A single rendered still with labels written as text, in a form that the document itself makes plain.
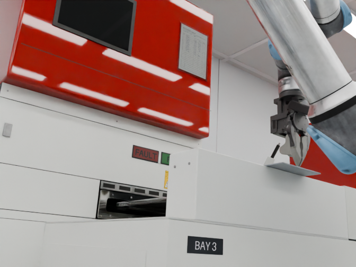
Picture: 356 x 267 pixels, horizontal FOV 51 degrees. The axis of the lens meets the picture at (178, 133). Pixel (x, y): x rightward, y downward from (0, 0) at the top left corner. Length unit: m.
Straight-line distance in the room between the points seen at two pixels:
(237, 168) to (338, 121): 0.23
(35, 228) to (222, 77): 3.17
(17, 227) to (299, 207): 0.79
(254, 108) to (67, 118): 3.26
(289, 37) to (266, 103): 3.85
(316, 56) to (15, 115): 0.89
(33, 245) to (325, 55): 0.94
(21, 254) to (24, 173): 0.23
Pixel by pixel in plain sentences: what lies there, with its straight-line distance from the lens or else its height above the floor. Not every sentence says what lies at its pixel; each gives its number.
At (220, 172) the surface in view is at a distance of 0.77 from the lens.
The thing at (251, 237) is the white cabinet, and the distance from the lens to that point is 0.82.
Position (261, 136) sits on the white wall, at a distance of 4.34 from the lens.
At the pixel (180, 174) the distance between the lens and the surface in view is 0.77.
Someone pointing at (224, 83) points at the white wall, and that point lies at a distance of 4.10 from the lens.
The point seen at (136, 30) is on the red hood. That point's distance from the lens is 1.50.
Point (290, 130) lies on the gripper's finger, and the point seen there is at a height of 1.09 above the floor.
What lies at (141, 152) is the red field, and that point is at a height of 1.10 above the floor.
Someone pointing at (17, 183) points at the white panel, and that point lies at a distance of 1.22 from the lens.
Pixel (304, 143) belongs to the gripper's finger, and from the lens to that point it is 1.09.
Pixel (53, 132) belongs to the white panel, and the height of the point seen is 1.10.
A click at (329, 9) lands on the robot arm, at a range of 1.02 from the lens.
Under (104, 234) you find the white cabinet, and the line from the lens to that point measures 0.88.
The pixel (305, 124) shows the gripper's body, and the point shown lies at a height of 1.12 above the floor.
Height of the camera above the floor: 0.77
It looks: 17 degrees up
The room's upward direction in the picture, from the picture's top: 4 degrees clockwise
